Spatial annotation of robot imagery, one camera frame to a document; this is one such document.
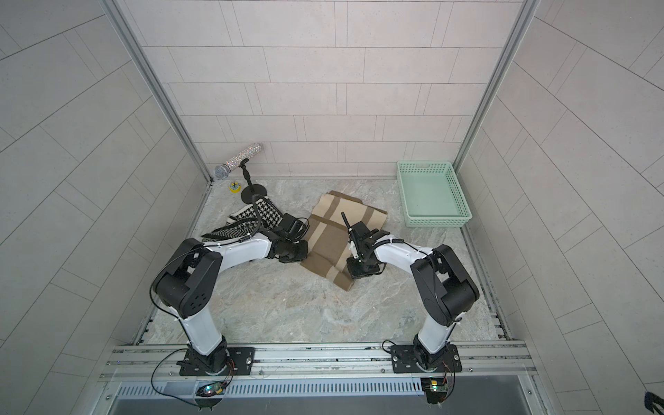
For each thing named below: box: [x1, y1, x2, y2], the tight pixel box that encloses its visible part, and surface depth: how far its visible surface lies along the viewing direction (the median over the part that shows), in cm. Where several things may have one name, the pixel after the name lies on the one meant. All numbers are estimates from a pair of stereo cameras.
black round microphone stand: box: [238, 158, 268, 205], surface depth 111 cm
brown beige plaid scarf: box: [300, 190, 388, 292], surface depth 101 cm
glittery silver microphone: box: [213, 142, 262, 179], surface depth 93 cm
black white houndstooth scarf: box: [201, 197, 284, 240], surface depth 96 cm
